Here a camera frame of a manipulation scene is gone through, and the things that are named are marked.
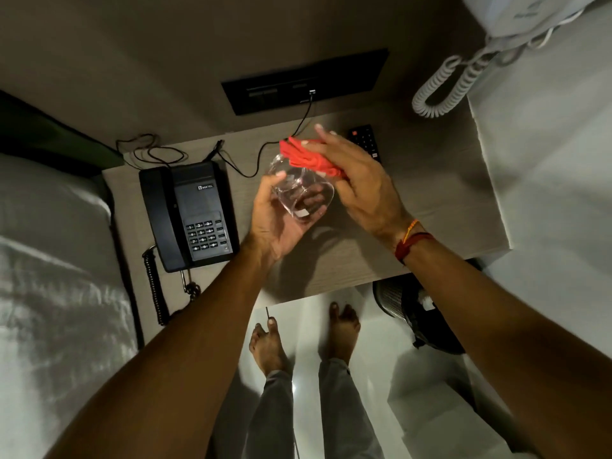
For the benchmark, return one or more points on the person's right forearm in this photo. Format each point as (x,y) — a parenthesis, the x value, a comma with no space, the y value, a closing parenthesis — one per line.
(521,339)

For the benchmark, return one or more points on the white bed with sheet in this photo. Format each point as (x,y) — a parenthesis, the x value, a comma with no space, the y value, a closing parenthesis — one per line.
(52,301)

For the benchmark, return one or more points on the black desk telephone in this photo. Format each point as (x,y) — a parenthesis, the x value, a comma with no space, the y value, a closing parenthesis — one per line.
(189,215)

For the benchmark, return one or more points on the dark green headboard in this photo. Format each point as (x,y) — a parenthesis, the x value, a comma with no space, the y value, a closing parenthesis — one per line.
(48,138)

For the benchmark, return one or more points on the person's grey right trouser leg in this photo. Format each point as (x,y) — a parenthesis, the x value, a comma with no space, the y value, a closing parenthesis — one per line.
(346,411)

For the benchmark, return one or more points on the black remote control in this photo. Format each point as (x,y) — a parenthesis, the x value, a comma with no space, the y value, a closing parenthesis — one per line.
(366,140)

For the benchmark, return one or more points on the black mesh waste bin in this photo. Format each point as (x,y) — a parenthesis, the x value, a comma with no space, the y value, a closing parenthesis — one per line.
(420,313)

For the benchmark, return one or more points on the orange thread wristband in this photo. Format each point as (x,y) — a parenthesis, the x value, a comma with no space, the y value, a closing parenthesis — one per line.
(410,229)

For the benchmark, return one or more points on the person's grey trouser leg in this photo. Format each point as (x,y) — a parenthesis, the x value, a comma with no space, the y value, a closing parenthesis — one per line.
(346,411)
(272,418)

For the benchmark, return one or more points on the person's foot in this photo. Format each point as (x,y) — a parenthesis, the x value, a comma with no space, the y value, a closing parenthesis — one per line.
(343,329)
(268,346)

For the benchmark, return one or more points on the person's grey left trouser leg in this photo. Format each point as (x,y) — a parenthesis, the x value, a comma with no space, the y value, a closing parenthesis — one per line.
(272,418)

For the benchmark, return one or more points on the person's right foot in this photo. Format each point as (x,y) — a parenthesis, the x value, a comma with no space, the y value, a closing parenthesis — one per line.
(343,329)

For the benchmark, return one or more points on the clear drinking glass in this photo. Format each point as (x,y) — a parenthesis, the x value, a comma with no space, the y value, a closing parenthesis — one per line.
(301,188)

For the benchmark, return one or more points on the black wall socket panel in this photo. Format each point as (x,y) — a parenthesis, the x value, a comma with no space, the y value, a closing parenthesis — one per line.
(306,83)

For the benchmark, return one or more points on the person's left thumb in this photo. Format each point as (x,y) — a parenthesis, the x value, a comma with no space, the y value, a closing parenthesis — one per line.
(273,185)

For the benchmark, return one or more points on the white wall hair dryer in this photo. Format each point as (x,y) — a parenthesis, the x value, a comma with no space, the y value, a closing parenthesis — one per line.
(521,16)

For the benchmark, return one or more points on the person's right thumb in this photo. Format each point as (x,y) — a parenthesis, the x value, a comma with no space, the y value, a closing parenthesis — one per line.
(320,150)

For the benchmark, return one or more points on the person's left hand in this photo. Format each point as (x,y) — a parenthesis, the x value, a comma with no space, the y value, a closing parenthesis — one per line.
(275,224)

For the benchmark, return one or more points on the red thread wristband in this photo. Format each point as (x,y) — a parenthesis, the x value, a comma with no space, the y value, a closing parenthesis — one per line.
(410,244)

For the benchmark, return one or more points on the person's left foot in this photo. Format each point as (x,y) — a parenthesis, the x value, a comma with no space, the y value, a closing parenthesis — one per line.
(268,346)

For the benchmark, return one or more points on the person's left forearm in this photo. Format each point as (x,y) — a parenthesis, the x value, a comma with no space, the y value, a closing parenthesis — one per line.
(167,372)

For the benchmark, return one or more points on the red cleaning cloth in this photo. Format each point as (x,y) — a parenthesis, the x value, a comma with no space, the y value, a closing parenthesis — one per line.
(306,156)

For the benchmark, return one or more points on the person's right hand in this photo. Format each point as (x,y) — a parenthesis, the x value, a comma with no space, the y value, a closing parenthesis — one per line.
(366,184)

